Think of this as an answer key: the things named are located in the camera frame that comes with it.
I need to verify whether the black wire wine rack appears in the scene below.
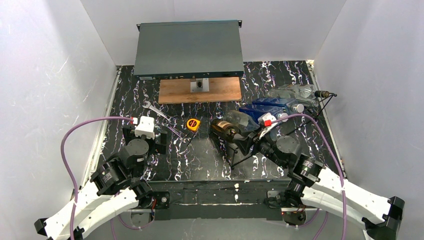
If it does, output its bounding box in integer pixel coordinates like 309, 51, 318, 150
209, 92, 337, 170

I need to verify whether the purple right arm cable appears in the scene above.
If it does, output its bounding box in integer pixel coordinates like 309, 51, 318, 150
263, 113, 349, 240

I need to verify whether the grey rack-mount device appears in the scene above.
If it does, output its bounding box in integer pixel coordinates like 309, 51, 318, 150
133, 20, 244, 80

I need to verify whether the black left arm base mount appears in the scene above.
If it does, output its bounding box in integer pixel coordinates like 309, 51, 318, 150
145, 191, 171, 210

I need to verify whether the clear round glass bottle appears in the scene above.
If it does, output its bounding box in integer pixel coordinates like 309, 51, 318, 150
266, 84, 319, 108

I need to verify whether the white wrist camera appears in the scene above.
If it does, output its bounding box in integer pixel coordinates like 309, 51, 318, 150
130, 116, 155, 140
258, 112, 280, 140

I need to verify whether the dark green wine bottle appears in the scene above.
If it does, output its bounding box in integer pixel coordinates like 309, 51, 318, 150
210, 118, 246, 144

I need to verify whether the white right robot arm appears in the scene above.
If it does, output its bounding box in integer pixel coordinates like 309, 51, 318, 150
232, 134, 405, 240

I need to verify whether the blue square bottle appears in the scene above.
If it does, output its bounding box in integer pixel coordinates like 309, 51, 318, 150
252, 97, 305, 114
238, 104, 288, 124

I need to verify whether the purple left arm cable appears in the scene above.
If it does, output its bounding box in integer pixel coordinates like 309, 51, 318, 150
60, 115, 153, 240

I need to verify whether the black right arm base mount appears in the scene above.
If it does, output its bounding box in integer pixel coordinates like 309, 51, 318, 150
263, 190, 307, 226

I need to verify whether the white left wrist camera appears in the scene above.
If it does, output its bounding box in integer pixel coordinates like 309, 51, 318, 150
130, 116, 155, 140

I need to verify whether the metal bracket on board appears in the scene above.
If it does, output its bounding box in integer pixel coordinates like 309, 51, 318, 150
190, 78, 210, 93

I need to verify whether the silver wrench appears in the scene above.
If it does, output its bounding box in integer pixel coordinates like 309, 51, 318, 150
143, 101, 172, 123

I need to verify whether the clear square bottle black cap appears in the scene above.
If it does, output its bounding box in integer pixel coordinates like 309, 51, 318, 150
279, 84, 330, 100

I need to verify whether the orange small object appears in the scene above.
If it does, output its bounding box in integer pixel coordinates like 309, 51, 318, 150
186, 118, 201, 132

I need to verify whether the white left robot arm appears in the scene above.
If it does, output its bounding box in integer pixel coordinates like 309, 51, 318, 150
34, 125, 168, 240

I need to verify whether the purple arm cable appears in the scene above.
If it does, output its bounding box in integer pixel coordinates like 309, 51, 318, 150
263, 113, 349, 240
60, 115, 153, 240

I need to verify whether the wooden board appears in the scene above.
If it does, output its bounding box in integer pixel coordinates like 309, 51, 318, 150
157, 77, 242, 104

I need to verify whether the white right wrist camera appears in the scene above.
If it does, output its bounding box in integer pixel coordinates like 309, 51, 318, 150
258, 112, 280, 140

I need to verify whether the blue square bottle front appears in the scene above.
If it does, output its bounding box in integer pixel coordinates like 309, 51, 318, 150
252, 97, 305, 114

